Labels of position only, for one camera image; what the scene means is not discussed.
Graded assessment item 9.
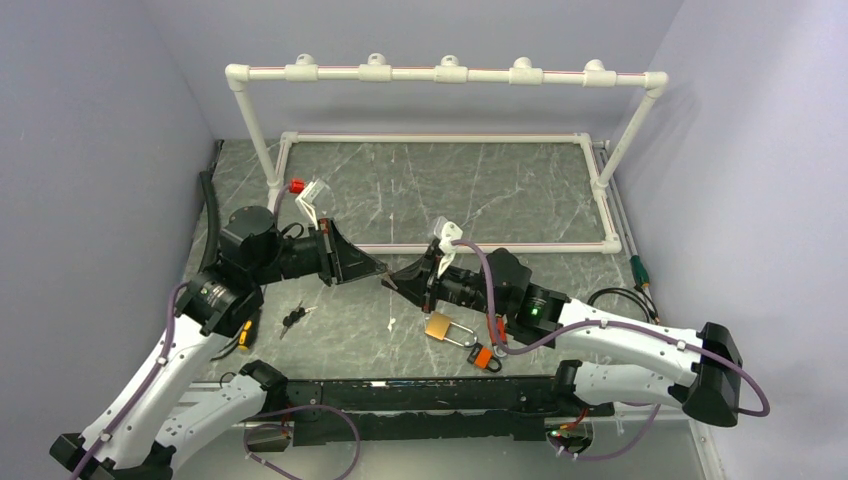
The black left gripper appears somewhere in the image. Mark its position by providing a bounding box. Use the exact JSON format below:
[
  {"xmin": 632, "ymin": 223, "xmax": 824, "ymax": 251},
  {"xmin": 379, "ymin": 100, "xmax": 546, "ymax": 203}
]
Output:
[{"xmin": 251, "ymin": 217, "xmax": 386, "ymax": 285}]

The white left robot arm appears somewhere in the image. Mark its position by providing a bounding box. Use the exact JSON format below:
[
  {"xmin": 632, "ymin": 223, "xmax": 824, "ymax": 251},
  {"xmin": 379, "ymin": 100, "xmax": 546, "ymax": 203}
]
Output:
[{"xmin": 49, "ymin": 206, "xmax": 387, "ymax": 479}]

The brass padlock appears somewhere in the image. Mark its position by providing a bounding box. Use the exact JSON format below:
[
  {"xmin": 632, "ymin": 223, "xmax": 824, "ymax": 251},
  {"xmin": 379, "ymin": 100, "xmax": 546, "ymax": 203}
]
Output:
[{"xmin": 424, "ymin": 312, "xmax": 478, "ymax": 348}]

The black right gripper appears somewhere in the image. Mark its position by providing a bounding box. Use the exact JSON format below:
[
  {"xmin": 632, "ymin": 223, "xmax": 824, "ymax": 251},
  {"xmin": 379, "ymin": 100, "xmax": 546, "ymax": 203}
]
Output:
[{"xmin": 382, "ymin": 246, "xmax": 508, "ymax": 318}]

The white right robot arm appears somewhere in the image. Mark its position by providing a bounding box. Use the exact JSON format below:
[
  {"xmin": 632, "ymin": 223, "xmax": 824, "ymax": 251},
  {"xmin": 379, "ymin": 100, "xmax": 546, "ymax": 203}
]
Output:
[{"xmin": 382, "ymin": 242, "xmax": 743, "ymax": 427}]

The red handled adjustable wrench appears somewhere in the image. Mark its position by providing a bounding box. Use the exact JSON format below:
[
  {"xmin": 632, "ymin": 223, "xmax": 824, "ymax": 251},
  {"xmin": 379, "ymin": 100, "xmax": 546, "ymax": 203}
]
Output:
[{"xmin": 487, "ymin": 315, "xmax": 507, "ymax": 358}]

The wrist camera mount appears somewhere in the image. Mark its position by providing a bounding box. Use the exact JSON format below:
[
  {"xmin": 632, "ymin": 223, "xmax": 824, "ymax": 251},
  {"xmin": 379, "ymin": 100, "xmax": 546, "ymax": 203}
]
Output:
[
  {"xmin": 430, "ymin": 216, "xmax": 463, "ymax": 263},
  {"xmin": 288, "ymin": 178, "xmax": 331, "ymax": 228}
]

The orange black screwdriver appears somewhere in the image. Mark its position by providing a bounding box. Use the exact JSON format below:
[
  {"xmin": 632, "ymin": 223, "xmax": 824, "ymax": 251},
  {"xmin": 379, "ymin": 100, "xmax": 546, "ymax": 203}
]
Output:
[{"xmin": 237, "ymin": 320, "xmax": 258, "ymax": 350}]

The purple cable loop left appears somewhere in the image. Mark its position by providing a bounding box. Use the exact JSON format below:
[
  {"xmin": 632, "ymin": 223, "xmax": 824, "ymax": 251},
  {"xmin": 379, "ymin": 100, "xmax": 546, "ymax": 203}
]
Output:
[{"xmin": 242, "ymin": 404, "xmax": 364, "ymax": 480}]

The white PVC pipe frame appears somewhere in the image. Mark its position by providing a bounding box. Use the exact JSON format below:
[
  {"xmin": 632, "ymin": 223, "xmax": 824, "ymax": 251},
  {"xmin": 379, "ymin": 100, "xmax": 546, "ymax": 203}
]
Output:
[{"xmin": 224, "ymin": 52, "xmax": 670, "ymax": 257}]

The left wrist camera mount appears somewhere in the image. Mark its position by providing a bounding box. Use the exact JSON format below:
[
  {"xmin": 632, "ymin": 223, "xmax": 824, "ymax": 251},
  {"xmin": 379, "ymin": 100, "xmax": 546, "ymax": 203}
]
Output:
[{"xmin": 288, "ymin": 178, "xmax": 331, "ymax": 228}]

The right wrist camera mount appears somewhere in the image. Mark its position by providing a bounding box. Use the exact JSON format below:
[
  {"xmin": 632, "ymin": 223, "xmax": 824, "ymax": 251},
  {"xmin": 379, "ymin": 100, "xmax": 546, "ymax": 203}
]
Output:
[{"xmin": 430, "ymin": 216, "xmax": 463, "ymax": 263}]

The black key bunch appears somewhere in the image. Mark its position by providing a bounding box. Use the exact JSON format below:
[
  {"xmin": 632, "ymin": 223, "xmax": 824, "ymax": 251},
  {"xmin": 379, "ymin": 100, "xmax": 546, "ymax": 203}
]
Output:
[{"xmin": 279, "ymin": 302, "xmax": 317, "ymax": 340}]

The small orange black padlock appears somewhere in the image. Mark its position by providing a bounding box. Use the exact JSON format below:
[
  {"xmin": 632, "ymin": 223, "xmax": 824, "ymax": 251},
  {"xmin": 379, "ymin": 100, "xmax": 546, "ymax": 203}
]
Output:
[{"xmin": 466, "ymin": 343, "xmax": 502, "ymax": 373}]

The black corrugated hose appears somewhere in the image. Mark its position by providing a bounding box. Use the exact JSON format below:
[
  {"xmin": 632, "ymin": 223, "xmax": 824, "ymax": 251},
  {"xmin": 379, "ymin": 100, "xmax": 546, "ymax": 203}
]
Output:
[{"xmin": 197, "ymin": 140, "xmax": 225, "ymax": 273}]

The green handled screwdriver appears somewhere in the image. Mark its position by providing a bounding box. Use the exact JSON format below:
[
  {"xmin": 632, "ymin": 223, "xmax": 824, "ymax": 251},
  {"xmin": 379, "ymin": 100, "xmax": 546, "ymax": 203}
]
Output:
[{"xmin": 629, "ymin": 255, "xmax": 651, "ymax": 291}]

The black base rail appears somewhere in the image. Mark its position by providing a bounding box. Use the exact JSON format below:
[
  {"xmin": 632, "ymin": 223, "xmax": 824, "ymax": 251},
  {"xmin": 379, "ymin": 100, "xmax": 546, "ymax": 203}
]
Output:
[{"xmin": 261, "ymin": 375, "xmax": 614, "ymax": 446}]

